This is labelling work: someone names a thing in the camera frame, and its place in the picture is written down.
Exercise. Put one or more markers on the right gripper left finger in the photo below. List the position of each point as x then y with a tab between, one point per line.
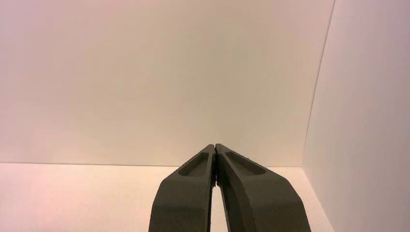
185	198

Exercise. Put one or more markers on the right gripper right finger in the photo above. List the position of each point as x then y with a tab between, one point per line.
262	201

